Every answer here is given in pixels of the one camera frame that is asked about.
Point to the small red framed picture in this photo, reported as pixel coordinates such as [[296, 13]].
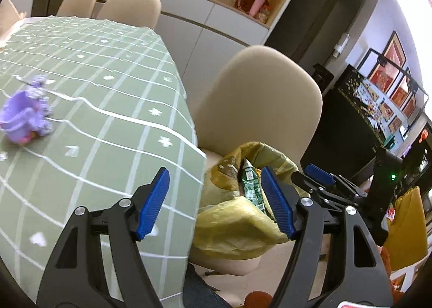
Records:
[[400, 90]]

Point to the yellow chair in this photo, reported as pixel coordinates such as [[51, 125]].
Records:
[[410, 223]]

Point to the person's leg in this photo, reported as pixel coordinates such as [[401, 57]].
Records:
[[199, 289]]

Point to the purple plastic cup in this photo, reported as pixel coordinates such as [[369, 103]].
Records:
[[25, 115]]

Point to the black fish tank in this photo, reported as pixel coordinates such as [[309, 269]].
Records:
[[354, 115]]

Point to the green printed snack packet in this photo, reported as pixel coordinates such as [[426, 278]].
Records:
[[251, 186]]

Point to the white sideboard cabinet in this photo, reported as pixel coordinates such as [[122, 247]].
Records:
[[202, 24]]

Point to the large red framed picture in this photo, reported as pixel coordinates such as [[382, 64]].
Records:
[[388, 56]]

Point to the yellow plastic bag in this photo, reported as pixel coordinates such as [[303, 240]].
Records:
[[233, 223]]

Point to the beige dining chair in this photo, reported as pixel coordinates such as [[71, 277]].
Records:
[[77, 0], [263, 98], [130, 9]]

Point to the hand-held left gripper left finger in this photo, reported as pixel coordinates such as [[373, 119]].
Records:
[[153, 203]]

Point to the green checked tablecloth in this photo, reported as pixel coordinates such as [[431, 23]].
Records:
[[101, 92]]

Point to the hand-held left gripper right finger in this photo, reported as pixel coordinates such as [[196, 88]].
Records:
[[276, 203]]

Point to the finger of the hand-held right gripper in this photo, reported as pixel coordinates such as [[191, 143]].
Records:
[[305, 182], [319, 174]]

